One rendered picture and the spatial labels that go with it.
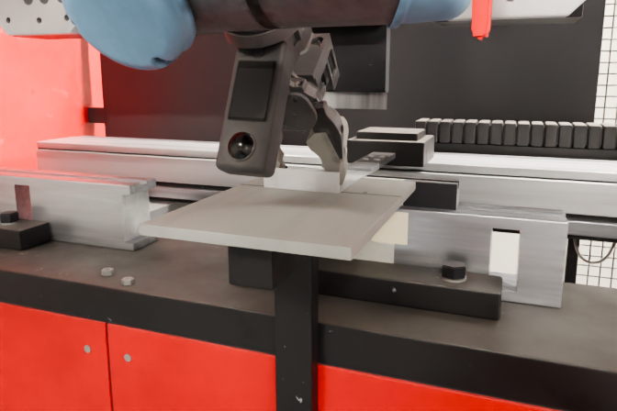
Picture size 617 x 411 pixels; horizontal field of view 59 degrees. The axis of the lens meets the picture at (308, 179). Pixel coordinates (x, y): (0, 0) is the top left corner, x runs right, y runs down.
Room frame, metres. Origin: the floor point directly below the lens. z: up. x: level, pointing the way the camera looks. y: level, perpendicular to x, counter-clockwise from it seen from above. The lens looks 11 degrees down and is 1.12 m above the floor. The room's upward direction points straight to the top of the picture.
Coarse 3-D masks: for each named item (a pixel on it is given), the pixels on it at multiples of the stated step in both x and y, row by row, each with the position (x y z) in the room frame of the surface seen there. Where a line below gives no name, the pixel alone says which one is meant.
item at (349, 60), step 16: (320, 32) 0.66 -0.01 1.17; (336, 32) 0.65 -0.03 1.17; (352, 32) 0.64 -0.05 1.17; (368, 32) 0.64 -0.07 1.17; (384, 32) 0.63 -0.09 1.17; (336, 48) 0.65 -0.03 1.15; (352, 48) 0.64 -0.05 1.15; (368, 48) 0.64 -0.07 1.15; (384, 48) 0.63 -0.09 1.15; (352, 64) 0.64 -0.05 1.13; (368, 64) 0.64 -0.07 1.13; (384, 64) 0.63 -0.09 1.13; (352, 80) 0.64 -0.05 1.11; (368, 80) 0.64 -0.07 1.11; (384, 80) 0.63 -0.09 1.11; (336, 96) 0.66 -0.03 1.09; (352, 96) 0.65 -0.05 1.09; (368, 96) 0.65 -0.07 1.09; (384, 96) 0.64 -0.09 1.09
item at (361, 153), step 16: (368, 128) 0.88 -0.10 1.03; (384, 128) 0.88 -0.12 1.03; (400, 128) 0.88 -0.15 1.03; (416, 128) 0.88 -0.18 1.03; (352, 144) 0.84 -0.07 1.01; (368, 144) 0.83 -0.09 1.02; (384, 144) 0.82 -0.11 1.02; (400, 144) 0.81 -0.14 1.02; (416, 144) 0.80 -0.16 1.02; (432, 144) 0.88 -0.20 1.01; (352, 160) 0.84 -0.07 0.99; (368, 160) 0.74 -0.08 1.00; (384, 160) 0.74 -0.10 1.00; (400, 160) 0.81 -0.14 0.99; (416, 160) 0.80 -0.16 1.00
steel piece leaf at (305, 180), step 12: (276, 168) 0.57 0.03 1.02; (264, 180) 0.57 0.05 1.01; (276, 180) 0.57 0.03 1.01; (288, 180) 0.56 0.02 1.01; (300, 180) 0.56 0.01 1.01; (312, 180) 0.55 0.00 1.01; (324, 180) 0.55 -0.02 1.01; (336, 180) 0.54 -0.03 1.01; (348, 180) 0.61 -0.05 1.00; (324, 192) 0.55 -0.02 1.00; (336, 192) 0.54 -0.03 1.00
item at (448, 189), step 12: (408, 180) 0.62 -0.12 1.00; (420, 180) 0.62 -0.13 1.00; (432, 180) 0.63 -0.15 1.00; (444, 180) 0.62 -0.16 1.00; (456, 180) 0.62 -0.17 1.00; (420, 192) 0.61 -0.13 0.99; (432, 192) 0.60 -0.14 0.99; (444, 192) 0.60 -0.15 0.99; (456, 192) 0.59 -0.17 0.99; (408, 204) 0.61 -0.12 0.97; (420, 204) 0.61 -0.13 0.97; (432, 204) 0.60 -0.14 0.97; (444, 204) 0.60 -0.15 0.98; (456, 204) 0.60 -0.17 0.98
